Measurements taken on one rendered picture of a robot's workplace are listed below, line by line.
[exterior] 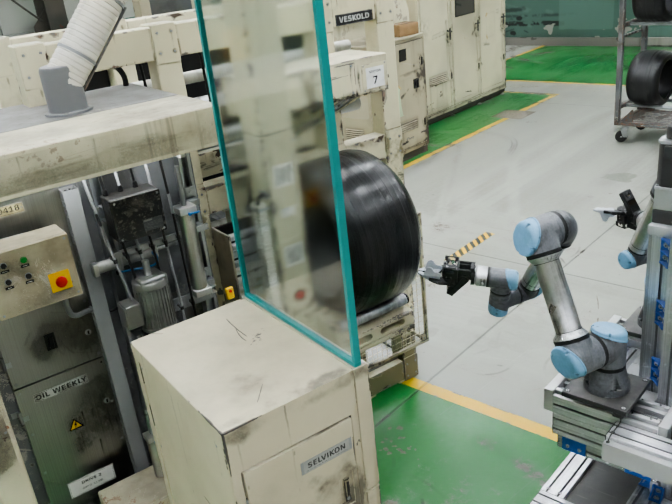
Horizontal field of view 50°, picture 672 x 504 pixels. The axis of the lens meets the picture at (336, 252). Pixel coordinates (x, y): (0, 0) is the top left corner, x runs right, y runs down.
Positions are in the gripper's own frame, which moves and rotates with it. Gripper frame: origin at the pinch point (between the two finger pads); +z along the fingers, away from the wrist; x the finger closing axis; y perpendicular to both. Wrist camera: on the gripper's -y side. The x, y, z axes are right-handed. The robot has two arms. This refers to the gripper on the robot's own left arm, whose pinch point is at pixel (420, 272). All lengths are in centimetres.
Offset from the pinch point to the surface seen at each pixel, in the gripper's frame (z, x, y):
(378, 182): 16.4, -6.7, 35.7
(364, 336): 18.4, 17.0, -20.7
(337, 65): 40, -50, 55
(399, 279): 6.2, 10.3, 6.0
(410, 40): 72, -479, -165
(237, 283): 72, 5, -13
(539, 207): -64, -291, -207
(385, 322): 11.1, 12.3, -16.4
